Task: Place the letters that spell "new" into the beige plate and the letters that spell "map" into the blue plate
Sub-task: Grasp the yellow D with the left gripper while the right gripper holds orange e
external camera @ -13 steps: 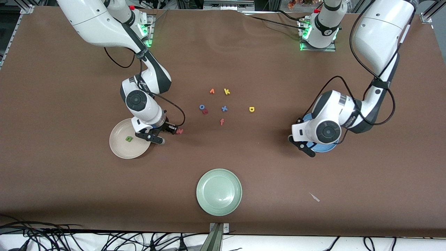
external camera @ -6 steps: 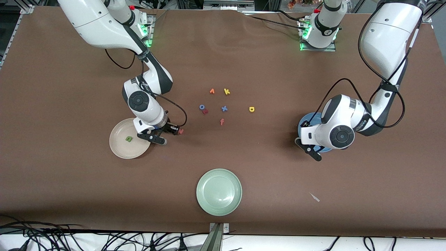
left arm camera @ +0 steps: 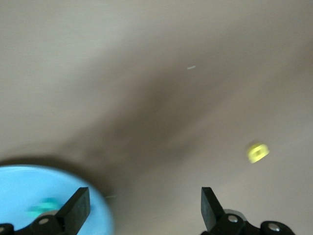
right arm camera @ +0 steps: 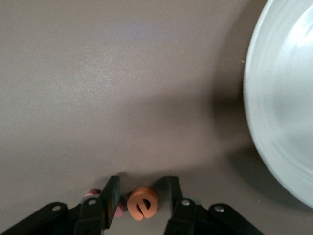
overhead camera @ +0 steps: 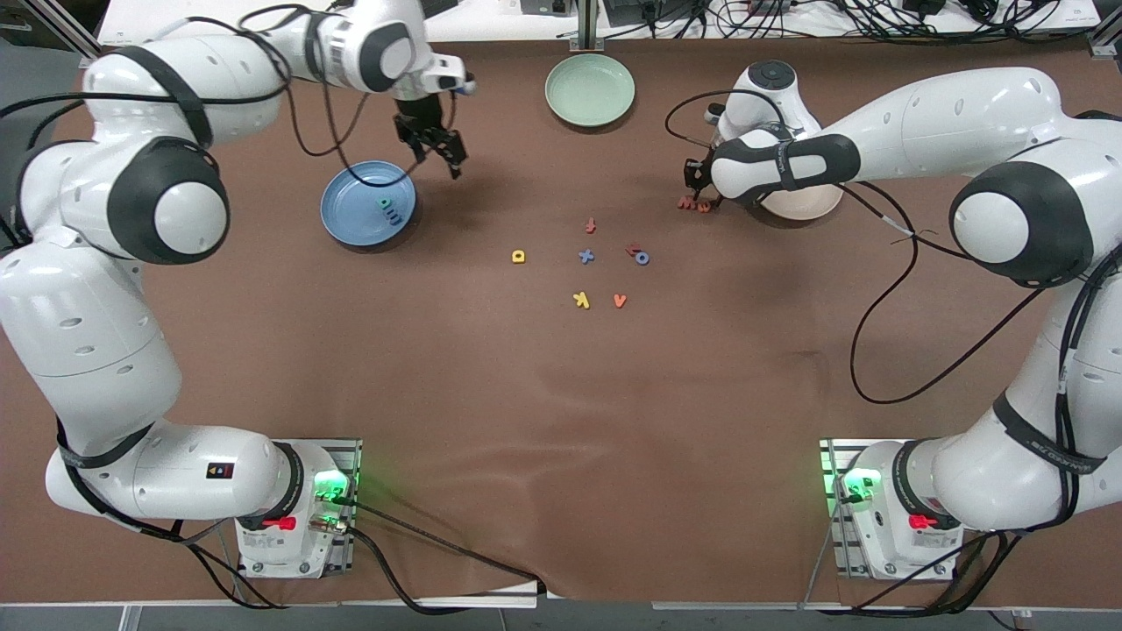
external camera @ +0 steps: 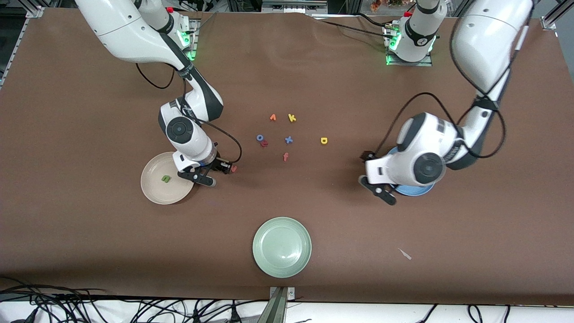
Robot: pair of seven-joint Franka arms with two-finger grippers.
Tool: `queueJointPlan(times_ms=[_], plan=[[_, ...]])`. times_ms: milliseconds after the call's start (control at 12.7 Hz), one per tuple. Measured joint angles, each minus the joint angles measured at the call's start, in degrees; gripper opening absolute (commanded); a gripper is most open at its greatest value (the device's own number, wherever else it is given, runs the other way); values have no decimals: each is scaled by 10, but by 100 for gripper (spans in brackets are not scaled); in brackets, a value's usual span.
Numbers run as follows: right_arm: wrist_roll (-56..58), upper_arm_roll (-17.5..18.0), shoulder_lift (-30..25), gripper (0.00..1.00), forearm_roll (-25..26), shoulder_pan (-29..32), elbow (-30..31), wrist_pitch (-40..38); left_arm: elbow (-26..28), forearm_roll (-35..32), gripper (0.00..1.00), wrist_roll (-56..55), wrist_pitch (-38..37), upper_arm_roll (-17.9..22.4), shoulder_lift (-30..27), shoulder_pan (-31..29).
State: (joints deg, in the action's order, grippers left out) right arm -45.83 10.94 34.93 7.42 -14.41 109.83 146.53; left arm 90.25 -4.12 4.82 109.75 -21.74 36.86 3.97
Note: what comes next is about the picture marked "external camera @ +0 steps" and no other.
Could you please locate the blue round plate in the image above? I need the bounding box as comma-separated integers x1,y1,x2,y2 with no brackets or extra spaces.
387,146,436,197

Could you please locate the beige round plate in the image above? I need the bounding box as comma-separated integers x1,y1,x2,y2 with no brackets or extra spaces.
140,152,196,205

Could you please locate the pale green round plate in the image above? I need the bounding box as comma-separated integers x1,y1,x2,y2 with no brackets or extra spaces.
252,217,312,279

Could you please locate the brown table cover sheet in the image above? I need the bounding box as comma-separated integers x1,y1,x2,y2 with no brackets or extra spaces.
0,8,574,306

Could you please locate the orange background object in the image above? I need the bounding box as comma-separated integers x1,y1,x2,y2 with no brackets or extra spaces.
370,0,404,12

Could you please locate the grey equipment box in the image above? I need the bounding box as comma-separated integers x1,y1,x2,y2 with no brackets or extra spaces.
262,0,328,14

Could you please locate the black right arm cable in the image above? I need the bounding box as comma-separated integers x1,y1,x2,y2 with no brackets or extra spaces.
135,63,243,164

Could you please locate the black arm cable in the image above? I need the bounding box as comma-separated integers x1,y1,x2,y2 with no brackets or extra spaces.
135,63,243,164
374,13,507,159

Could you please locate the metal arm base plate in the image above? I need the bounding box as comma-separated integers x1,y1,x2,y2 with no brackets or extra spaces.
384,22,433,67
177,18,199,61

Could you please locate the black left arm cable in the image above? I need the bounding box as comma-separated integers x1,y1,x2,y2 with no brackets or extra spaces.
374,13,507,159

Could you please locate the black cable tangle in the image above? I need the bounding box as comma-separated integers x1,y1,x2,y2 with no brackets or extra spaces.
0,276,270,323

